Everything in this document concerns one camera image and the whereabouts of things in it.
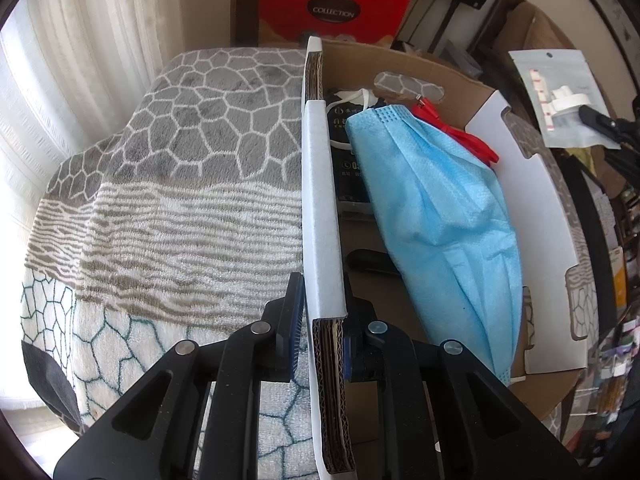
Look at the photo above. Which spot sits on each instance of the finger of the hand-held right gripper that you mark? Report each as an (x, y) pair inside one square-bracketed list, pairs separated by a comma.
[(607, 122)]

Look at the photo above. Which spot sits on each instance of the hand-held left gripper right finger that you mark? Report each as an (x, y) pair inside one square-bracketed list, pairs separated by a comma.
[(348, 360)]

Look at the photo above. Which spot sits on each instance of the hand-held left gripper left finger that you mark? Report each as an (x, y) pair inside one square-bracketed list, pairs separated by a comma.
[(297, 320)]

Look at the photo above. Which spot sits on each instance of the clear plastic zip bag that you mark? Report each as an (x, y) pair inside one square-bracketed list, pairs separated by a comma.
[(545, 90)]

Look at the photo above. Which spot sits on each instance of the brown and white cardboard box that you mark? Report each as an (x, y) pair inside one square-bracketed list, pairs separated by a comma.
[(325, 210)]

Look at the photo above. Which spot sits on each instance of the blue face mask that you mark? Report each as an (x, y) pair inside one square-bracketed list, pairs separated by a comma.
[(440, 210)]

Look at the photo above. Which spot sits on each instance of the yellow checked cloth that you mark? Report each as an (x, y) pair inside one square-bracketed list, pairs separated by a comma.
[(580, 159)]

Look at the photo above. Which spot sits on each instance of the yellow and white box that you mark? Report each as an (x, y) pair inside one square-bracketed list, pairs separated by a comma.
[(619, 275)]

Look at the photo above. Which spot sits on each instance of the black tissue pack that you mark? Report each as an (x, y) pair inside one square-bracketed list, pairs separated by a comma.
[(345, 170)]

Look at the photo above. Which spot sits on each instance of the grey white patterned blanket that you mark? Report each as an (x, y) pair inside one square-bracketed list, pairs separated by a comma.
[(175, 185)]

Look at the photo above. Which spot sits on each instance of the red gift bag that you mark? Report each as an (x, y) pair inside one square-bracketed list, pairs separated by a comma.
[(285, 10)]

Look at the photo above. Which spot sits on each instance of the white curtain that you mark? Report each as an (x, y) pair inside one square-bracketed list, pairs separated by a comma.
[(90, 35)]

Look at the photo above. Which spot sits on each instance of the framed wall picture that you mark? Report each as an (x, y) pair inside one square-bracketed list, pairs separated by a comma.
[(615, 25)]

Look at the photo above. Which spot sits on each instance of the black frame bar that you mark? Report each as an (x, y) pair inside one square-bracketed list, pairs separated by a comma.
[(595, 240)]

